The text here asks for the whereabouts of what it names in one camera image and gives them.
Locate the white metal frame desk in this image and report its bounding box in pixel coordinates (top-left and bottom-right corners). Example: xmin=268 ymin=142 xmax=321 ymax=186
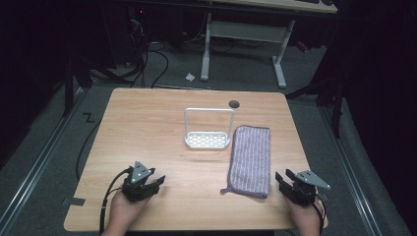
xmin=200 ymin=0 xmax=339 ymax=90

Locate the black metal stand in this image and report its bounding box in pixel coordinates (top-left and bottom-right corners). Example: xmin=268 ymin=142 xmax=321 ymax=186
xmin=284 ymin=74 xmax=346 ymax=140
xmin=61 ymin=56 xmax=94 ymax=118

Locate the black computer tower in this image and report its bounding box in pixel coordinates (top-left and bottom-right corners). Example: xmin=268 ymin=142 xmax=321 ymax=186
xmin=106 ymin=4 xmax=149 ymax=68

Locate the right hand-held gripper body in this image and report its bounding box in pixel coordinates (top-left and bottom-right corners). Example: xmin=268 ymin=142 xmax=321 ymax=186
xmin=278 ymin=169 xmax=331 ymax=207

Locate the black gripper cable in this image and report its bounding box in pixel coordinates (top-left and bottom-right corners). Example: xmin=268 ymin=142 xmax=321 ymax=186
xmin=98 ymin=166 xmax=135 ymax=236
xmin=309 ymin=193 xmax=329 ymax=236

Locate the black floor cable bundle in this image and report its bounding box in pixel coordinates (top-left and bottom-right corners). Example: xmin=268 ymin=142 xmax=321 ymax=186
xmin=128 ymin=19 xmax=170 ymax=89

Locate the white towel rack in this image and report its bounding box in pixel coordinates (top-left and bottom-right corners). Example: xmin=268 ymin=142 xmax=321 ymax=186
xmin=183 ymin=107 xmax=236 ymax=150

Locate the grey tape strip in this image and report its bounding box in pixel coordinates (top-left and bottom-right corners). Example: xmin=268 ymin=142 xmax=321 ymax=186
xmin=61 ymin=196 xmax=87 ymax=207

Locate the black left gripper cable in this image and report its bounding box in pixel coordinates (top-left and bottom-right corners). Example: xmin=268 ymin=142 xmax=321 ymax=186
xmin=98 ymin=166 xmax=135 ymax=236

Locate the person's right hand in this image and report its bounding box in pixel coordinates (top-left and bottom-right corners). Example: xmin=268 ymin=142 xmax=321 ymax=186
xmin=282 ymin=194 xmax=329 ymax=236

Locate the purple striped towel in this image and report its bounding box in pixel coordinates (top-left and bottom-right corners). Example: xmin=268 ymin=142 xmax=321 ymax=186
xmin=219 ymin=124 xmax=271 ymax=200

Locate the metal floor rail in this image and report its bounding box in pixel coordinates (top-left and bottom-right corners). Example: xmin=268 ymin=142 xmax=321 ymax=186
xmin=0 ymin=87 xmax=88 ymax=236
xmin=319 ymin=106 xmax=383 ymax=236

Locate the thin black floor cable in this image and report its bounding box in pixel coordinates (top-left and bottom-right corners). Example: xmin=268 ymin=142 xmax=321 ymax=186
xmin=75 ymin=119 xmax=102 ymax=181

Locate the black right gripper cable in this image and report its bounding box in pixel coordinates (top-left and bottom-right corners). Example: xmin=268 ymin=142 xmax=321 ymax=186
xmin=309 ymin=193 xmax=329 ymax=236

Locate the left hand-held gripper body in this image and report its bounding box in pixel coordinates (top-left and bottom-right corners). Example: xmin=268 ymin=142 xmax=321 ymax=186
xmin=121 ymin=160 xmax=161 ymax=203

